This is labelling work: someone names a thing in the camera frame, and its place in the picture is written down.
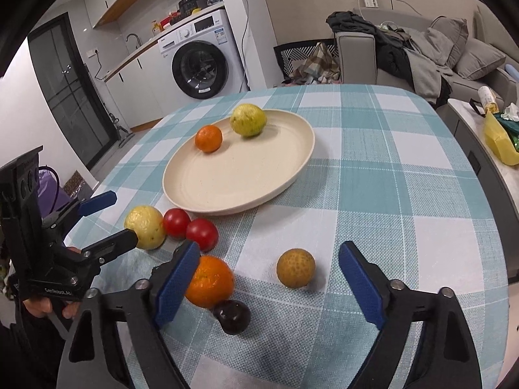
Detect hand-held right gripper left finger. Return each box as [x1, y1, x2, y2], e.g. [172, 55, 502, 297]
[57, 240, 201, 389]

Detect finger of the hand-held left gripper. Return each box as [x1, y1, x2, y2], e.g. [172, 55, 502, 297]
[42, 191, 118, 231]
[79, 229, 139, 270]

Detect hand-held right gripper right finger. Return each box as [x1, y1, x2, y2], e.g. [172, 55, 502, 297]
[338, 241, 483, 389]

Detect yellow guava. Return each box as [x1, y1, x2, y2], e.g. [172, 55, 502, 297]
[124, 206, 167, 251]

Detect large orange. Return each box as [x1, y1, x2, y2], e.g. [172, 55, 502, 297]
[184, 254, 235, 309]

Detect red tomato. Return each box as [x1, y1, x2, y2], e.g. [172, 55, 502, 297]
[163, 208, 191, 239]
[186, 218, 219, 252]

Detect brown speckled pear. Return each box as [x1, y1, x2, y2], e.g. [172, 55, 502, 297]
[276, 248, 316, 289]

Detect dark purple fruit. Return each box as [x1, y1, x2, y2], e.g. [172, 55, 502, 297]
[213, 300, 240, 322]
[219, 306, 251, 336]

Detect cream round plate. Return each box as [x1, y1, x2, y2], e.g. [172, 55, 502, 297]
[162, 109, 316, 216]

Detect person's left forearm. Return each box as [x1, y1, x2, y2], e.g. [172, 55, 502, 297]
[0, 304, 69, 389]

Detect person's left hand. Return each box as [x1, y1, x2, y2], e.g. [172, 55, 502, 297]
[22, 298, 79, 320]

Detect brown patterned box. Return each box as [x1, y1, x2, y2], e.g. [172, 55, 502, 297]
[65, 172, 88, 197]

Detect purple plastic bag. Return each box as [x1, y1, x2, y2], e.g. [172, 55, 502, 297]
[36, 168, 76, 215]

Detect floor mop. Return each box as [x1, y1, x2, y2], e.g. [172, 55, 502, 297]
[107, 113, 134, 147]

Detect teal checked tablecloth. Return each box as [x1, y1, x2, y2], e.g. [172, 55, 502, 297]
[61, 84, 509, 389]

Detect dark glass door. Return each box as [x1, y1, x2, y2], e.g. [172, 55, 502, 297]
[28, 12, 116, 173]

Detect white kitchen counter cabinets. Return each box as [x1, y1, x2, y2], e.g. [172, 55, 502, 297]
[103, 34, 171, 134]

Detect small orange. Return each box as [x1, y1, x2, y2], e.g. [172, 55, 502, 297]
[195, 125, 223, 154]

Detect green guava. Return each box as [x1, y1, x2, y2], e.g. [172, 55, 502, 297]
[230, 104, 267, 137]

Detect white side table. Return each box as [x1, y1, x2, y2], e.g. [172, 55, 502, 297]
[446, 98, 519, 260]

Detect white washing machine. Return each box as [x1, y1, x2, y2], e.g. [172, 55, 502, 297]
[157, 8, 249, 100]

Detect yellow plastic bag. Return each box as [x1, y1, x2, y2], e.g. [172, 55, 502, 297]
[482, 111, 519, 167]

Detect grey sofa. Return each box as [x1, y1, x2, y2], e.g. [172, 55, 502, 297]
[334, 6, 519, 110]

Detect black pressure cooker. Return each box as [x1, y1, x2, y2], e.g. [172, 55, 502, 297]
[177, 0, 208, 15]

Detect plaid cloth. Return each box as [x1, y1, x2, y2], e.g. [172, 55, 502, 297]
[290, 42, 341, 84]

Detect white bottle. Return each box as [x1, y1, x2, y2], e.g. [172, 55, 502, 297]
[476, 86, 499, 116]

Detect grey garment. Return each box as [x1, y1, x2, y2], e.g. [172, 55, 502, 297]
[401, 38, 455, 98]

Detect black patterned basket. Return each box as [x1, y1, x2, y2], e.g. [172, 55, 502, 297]
[273, 40, 339, 86]

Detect grey cushion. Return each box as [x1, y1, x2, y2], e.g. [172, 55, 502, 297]
[430, 16, 469, 69]
[454, 38, 507, 81]

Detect dark clothes pile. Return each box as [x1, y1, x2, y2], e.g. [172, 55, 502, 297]
[326, 10, 414, 90]

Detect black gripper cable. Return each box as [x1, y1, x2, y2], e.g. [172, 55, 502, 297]
[38, 164, 59, 215]

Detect black wall cable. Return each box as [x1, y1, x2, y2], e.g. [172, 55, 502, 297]
[241, 4, 252, 90]

